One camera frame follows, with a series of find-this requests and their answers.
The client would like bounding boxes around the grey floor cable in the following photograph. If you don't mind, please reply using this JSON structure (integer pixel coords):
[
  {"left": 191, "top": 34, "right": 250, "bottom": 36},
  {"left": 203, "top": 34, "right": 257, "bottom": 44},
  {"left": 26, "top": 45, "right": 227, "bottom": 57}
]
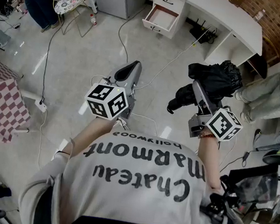
[{"left": 114, "top": 1, "right": 153, "bottom": 66}]

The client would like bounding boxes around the white printed t-shirt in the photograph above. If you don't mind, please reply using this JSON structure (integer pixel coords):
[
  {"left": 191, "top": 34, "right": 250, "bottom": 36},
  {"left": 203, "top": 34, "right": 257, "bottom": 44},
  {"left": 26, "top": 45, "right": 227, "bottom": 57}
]
[{"left": 16, "top": 118, "right": 257, "bottom": 224}]

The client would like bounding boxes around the black umbrella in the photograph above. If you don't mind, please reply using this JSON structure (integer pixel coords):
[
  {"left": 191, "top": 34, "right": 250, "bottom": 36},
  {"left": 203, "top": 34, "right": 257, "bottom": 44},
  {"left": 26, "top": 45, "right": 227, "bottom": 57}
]
[{"left": 166, "top": 53, "right": 246, "bottom": 122}]

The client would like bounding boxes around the red beaded bracelet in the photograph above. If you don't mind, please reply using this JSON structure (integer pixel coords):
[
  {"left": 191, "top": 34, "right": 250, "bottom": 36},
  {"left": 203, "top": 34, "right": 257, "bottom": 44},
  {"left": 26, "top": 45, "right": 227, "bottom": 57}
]
[{"left": 199, "top": 131, "right": 216, "bottom": 141}]

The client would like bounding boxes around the black shoulder harness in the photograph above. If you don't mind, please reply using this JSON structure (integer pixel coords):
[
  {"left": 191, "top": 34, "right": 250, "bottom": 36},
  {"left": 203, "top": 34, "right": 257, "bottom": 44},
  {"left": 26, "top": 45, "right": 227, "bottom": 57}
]
[{"left": 199, "top": 172, "right": 245, "bottom": 224}]

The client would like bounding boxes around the clear plastic bottle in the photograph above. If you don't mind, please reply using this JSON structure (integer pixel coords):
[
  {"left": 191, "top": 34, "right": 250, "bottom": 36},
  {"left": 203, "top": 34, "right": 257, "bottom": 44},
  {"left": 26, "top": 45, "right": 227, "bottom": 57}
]
[{"left": 252, "top": 8, "right": 266, "bottom": 23}]

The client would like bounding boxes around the person's right forearm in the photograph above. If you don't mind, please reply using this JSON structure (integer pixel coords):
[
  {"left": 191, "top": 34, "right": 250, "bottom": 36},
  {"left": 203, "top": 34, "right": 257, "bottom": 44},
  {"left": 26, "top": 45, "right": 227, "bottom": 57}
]
[{"left": 193, "top": 133, "right": 229, "bottom": 191}]

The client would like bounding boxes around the white desk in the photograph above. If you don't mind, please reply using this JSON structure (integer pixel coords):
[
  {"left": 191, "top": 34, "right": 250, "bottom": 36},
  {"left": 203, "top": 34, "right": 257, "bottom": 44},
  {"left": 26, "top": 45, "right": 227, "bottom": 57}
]
[{"left": 141, "top": 0, "right": 269, "bottom": 72}]

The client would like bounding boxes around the black floor cable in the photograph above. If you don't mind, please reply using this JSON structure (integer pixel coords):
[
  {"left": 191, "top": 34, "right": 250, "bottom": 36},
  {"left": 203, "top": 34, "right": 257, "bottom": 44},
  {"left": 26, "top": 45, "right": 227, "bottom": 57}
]
[{"left": 40, "top": 4, "right": 67, "bottom": 104}]

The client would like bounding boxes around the brown wooden chair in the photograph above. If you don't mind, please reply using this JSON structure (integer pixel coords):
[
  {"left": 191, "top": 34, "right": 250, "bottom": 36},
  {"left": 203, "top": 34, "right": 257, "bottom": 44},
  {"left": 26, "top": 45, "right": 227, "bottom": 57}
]
[{"left": 258, "top": 35, "right": 280, "bottom": 67}]

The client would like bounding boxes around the black router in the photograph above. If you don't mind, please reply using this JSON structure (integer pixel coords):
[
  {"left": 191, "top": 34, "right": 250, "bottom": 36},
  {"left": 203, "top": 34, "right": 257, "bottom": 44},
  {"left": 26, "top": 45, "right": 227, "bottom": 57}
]
[{"left": 188, "top": 17, "right": 221, "bottom": 46}]

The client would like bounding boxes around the white floor cable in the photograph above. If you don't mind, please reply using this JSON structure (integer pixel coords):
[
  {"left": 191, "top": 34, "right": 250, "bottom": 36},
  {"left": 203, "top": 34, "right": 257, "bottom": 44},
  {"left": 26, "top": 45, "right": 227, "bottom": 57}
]
[{"left": 132, "top": 22, "right": 209, "bottom": 98}]

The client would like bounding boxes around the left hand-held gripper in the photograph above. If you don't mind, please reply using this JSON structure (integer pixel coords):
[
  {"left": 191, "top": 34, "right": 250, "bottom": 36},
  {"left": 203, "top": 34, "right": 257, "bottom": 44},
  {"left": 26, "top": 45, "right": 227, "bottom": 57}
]
[{"left": 82, "top": 55, "right": 144, "bottom": 124}]

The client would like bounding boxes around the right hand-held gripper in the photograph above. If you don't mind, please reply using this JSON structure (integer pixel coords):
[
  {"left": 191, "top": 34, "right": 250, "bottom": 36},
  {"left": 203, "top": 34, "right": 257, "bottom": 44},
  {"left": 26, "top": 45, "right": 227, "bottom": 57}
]
[{"left": 186, "top": 80, "right": 249, "bottom": 145}]

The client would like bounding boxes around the black screen device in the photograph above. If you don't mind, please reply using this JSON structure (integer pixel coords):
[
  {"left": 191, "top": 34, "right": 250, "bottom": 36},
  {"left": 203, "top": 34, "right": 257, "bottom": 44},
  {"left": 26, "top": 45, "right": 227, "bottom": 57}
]
[{"left": 216, "top": 157, "right": 280, "bottom": 215}]

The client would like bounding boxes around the gold wire chair floral cushion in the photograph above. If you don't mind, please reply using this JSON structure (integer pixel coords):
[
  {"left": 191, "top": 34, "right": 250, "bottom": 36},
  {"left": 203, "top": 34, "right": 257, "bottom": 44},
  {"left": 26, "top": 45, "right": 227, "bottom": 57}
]
[{"left": 49, "top": 0, "right": 95, "bottom": 39}]

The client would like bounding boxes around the person's left forearm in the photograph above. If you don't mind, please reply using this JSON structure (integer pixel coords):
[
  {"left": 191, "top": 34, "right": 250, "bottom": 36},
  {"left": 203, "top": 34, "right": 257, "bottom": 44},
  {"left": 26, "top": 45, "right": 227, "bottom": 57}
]
[{"left": 67, "top": 112, "right": 119, "bottom": 161}]

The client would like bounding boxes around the pink checkered tablecloth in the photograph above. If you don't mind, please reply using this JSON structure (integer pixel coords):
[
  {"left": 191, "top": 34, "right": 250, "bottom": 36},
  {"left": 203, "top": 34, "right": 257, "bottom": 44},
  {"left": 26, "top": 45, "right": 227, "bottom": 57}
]
[{"left": 0, "top": 55, "right": 38, "bottom": 146}]

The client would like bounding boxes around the white power strip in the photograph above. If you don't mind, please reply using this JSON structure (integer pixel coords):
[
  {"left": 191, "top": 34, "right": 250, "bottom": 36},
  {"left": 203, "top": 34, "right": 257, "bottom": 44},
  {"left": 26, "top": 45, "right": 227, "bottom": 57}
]
[{"left": 33, "top": 98, "right": 49, "bottom": 113}]

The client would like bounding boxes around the white bottle red cap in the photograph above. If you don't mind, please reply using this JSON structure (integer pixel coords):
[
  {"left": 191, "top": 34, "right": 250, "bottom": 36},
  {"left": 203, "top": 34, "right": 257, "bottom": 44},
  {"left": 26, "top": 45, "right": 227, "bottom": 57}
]
[{"left": 88, "top": 13, "right": 98, "bottom": 26}]

